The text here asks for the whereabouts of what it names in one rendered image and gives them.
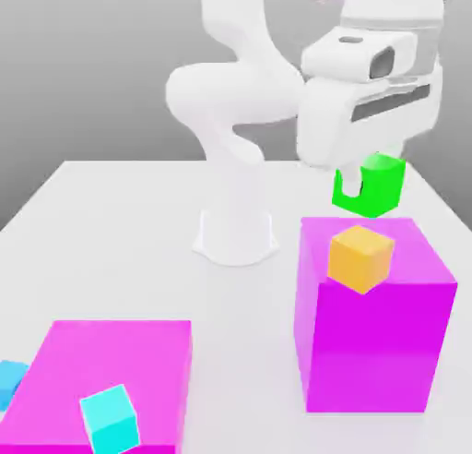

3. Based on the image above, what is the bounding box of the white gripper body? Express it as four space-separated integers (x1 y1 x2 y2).
295 64 444 171

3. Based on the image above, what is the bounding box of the small green cube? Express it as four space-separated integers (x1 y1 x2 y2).
331 151 407 220

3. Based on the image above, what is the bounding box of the small orange cube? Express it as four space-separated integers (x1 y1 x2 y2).
326 224 396 296

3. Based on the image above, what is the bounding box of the small cyan cube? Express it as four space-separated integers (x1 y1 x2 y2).
78 384 142 454

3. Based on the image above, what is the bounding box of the small blue cube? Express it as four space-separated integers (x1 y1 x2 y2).
0 359 31 413

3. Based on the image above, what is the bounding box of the tall large magenta box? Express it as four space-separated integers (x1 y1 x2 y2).
293 216 459 414

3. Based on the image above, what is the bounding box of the flat large magenta box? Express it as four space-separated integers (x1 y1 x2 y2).
0 319 194 454

